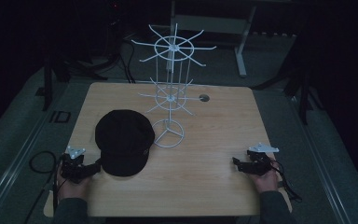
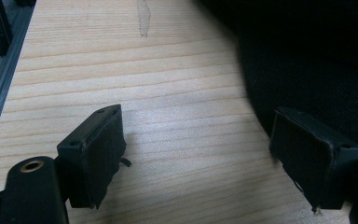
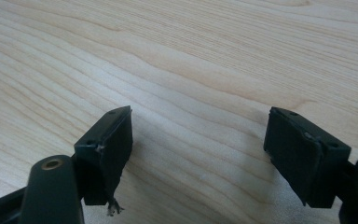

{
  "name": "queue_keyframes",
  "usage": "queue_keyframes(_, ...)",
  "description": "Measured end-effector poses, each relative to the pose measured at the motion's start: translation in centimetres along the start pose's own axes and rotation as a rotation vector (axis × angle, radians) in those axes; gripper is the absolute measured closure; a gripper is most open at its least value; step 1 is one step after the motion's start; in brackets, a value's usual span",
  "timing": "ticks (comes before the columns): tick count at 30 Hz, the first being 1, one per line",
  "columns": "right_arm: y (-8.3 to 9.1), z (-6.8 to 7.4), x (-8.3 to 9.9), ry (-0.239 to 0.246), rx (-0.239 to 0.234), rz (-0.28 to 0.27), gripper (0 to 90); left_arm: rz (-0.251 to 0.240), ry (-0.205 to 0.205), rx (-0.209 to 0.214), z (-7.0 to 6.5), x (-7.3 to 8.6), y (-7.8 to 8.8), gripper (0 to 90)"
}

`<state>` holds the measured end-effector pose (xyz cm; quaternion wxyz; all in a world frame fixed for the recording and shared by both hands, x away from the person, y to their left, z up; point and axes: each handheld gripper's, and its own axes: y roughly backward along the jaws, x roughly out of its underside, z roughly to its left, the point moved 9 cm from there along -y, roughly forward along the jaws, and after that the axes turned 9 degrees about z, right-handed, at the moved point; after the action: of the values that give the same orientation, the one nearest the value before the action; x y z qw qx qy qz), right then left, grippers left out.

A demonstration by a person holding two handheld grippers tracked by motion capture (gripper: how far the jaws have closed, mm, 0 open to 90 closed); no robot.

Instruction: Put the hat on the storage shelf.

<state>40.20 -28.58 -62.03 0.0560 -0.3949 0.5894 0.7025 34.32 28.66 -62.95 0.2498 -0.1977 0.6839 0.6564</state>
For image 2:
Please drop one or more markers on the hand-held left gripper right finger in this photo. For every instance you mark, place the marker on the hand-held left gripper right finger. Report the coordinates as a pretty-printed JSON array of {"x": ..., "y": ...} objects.
[{"x": 304, "y": 155}]

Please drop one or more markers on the dark cloth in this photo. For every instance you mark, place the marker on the dark cloth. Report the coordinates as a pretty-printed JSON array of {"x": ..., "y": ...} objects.
[{"x": 310, "y": 56}]

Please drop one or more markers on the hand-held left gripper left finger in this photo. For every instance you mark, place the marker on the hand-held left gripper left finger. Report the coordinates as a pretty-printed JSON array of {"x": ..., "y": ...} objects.
[{"x": 93, "y": 155}]

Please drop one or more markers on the metal table edge rail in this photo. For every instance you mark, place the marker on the metal table edge rail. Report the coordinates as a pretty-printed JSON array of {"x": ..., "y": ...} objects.
[{"x": 0, "y": 84}]

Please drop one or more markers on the black metal stand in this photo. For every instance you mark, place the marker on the black metal stand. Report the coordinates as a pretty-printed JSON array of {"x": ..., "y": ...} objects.
[{"x": 0, "y": 25}]

